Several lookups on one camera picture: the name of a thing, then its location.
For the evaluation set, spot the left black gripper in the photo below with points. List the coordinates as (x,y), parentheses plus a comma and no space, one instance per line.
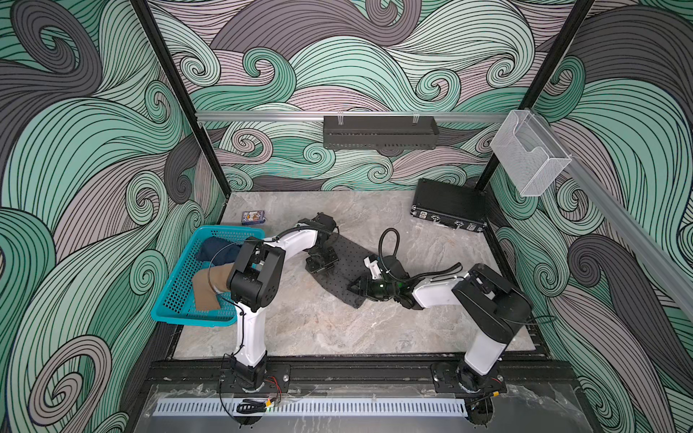
(333,261)

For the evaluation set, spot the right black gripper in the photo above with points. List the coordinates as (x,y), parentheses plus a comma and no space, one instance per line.
(364,288)

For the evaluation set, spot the grey dotted skirt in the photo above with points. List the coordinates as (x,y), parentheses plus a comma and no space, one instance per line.
(349,267)

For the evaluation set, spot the blue denim skirt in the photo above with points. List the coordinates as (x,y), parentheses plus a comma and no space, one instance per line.
(217,251)

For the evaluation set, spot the tan brown skirt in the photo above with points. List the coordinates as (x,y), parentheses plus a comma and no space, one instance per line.
(208,283)

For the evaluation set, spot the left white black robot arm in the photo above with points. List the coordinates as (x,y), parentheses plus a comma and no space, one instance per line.
(255,280)

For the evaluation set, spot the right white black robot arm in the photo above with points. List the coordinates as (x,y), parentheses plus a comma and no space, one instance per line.
(498,307)

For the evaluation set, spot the small playing card box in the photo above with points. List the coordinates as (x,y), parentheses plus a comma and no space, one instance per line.
(253,217)

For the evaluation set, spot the black hard case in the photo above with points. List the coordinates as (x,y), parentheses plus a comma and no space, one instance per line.
(450,205)

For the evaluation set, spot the teal plastic basket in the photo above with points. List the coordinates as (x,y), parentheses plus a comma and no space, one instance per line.
(176,303)

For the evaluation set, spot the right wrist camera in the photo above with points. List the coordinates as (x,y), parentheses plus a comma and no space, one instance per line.
(379,268)

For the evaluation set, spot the black perforated wall shelf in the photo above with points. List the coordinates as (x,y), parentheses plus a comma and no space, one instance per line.
(380,133)

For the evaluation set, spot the aluminium back rail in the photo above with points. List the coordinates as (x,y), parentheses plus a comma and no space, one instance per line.
(318,116)

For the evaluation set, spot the aluminium rail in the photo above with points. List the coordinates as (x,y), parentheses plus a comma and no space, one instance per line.
(318,116)
(638,173)

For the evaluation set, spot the black left corner post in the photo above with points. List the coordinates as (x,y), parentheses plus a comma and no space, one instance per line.
(154,35)

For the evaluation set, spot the black corner post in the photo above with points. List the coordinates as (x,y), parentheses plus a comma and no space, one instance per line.
(559,58)
(154,35)

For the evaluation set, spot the black right corner post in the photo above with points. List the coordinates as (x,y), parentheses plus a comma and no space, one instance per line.
(559,58)

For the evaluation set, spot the white slotted cable duct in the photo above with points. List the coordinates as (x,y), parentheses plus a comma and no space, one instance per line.
(330,407)

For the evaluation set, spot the clear plastic wall bin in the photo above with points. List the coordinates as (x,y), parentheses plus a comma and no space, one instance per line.
(530,152)

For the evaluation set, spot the aluminium right rail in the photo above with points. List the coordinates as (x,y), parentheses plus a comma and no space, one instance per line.
(638,173)

